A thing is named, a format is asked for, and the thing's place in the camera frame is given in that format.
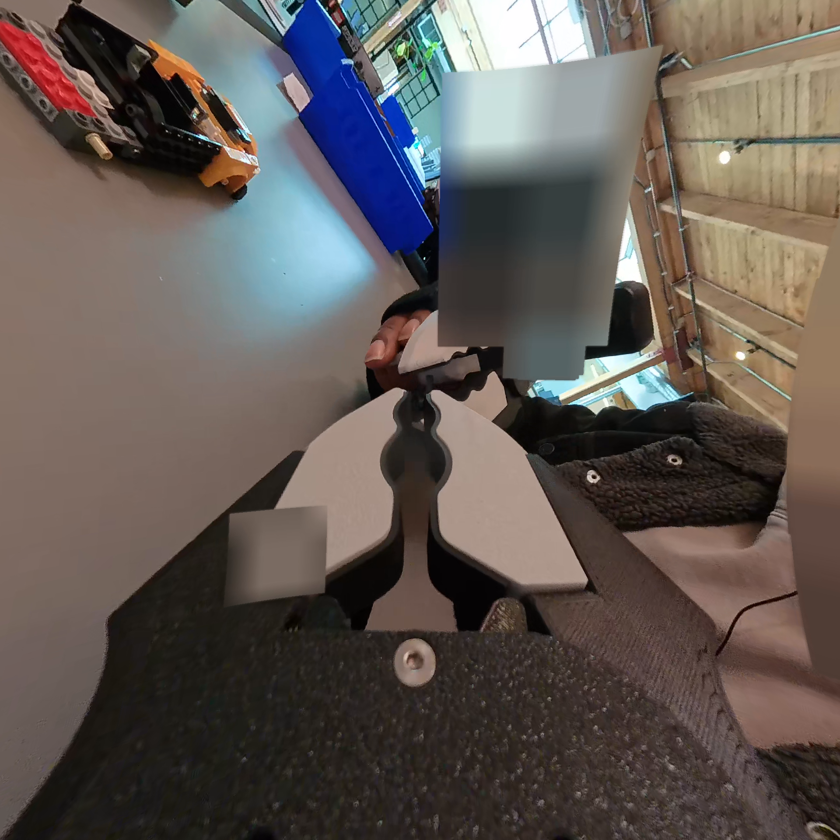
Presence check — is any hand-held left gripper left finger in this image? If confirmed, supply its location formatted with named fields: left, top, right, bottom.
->
left=276, top=387, right=411, bottom=581

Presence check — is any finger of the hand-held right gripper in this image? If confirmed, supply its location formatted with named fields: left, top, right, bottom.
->
left=430, top=354, right=513, bottom=425
left=395, top=308, right=487, bottom=378

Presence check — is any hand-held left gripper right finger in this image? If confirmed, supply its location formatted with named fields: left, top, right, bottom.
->
left=423, top=392, right=589, bottom=595

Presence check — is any black lego plate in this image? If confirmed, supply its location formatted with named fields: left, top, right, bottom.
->
left=392, top=374, right=439, bottom=431

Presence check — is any person's right forearm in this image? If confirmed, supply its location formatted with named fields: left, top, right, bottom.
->
left=381, top=284, right=441, bottom=324

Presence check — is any black lego box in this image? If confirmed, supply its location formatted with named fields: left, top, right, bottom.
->
left=325, top=0, right=368, bottom=56

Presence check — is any partly built lego car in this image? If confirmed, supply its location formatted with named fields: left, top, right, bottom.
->
left=0, top=3, right=260, bottom=201

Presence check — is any person's right hand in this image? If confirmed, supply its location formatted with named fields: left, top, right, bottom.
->
left=364, top=314, right=424, bottom=396

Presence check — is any dark fleece jacket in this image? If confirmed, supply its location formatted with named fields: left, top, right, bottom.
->
left=505, top=394, right=788, bottom=534

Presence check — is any blue storage bin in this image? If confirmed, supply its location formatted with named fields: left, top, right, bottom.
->
left=282, top=0, right=355, bottom=73
left=377, top=95, right=421, bottom=198
left=298, top=66, right=435, bottom=256

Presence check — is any white paper sheet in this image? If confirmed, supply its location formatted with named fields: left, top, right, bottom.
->
left=276, top=71, right=312, bottom=114

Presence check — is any green plant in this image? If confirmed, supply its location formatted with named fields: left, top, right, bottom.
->
left=390, top=36, right=442, bottom=73

